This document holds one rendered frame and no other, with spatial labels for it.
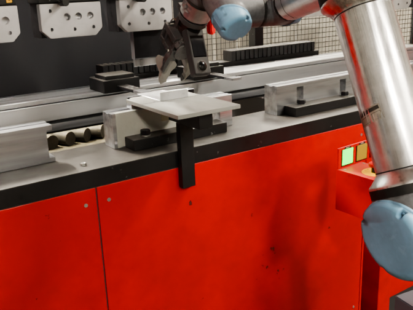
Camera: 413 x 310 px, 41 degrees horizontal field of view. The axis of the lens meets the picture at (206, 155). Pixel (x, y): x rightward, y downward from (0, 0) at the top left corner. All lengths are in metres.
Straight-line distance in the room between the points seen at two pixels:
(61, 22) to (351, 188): 0.86
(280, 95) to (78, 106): 0.63
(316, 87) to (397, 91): 1.10
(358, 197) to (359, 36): 0.80
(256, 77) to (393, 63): 1.26
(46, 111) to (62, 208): 0.42
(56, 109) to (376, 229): 1.11
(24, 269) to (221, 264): 0.58
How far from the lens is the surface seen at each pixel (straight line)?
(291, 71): 2.15
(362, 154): 1.65
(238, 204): 1.61
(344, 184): 1.58
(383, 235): 0.80
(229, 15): 1.16
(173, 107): 1.36
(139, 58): 1.50
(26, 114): 1.66
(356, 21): 0.83
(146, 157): 1.40
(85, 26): 1.40
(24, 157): 1.41
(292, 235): 1.80
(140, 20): 1.46
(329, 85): 1.93
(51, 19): 1.37
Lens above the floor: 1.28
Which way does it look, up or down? 17 degrees down
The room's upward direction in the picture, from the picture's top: 2 degrees counter-clockwise
